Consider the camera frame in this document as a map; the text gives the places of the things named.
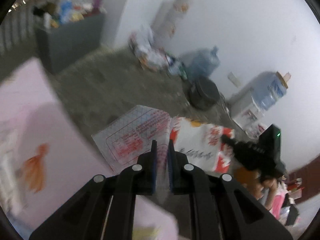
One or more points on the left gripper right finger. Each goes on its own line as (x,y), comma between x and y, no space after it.
(220,207)

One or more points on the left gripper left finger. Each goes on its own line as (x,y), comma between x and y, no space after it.
(104,207)

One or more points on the white red printed bag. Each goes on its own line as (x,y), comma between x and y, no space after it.
(123,141)

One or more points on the white trash bag pile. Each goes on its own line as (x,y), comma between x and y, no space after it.
(142,44)

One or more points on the water dispenser with bottle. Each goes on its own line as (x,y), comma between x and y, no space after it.
(252,102)

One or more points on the pink printed bed sheet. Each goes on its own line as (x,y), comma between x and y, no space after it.
(42,153)

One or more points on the blue water jug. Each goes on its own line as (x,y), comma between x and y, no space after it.
(202,63)

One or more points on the dark grey cabinet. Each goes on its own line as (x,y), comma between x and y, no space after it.
(58,48)

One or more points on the white bottle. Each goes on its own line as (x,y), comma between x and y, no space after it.
(47,20)

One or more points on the blue detergent bottle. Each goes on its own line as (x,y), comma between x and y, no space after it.
(65,11)

